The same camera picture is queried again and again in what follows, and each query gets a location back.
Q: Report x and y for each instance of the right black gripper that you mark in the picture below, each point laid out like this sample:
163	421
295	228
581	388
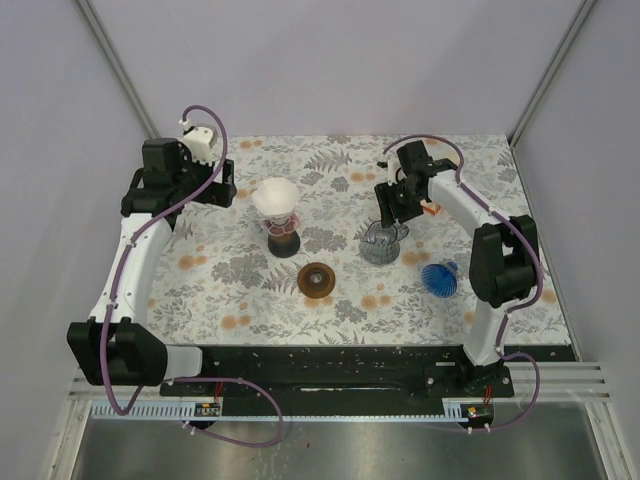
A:
384	196

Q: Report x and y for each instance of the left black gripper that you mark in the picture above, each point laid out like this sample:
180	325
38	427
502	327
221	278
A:
221	192

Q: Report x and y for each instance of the white paper coffee filter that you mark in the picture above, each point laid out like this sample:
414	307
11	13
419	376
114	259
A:
276	199

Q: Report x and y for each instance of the coffee filter pack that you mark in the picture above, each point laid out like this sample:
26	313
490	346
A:
432	207

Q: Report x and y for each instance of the dark carafe with red rim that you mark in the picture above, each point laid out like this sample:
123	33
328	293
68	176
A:
284	246

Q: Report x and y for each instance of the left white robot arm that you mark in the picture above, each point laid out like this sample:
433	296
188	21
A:
114	339

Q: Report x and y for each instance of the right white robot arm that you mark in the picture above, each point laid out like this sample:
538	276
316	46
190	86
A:
505	270

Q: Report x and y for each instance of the blue glass dripper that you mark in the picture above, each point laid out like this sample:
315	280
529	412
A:
440	279

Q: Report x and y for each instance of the clear glass pitcher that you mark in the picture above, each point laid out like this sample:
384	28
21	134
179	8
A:
381	245

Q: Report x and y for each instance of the floral patterned table mat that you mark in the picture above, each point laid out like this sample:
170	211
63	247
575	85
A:
217	283

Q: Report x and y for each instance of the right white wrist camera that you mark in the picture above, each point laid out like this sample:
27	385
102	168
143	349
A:
391	167

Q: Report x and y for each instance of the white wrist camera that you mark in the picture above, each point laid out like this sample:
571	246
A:
200	140
391	167

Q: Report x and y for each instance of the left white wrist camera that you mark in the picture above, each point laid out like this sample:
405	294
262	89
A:
200	140

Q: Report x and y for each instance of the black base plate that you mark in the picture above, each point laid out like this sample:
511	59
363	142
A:
342	381

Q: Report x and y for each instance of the right aluminium frame post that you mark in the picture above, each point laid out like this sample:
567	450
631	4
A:
561	53

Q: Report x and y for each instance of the aluminium frame post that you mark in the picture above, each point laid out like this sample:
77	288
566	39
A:
115	65
561	53

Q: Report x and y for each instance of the left aluminium frame post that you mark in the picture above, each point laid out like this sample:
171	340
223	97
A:
115	65

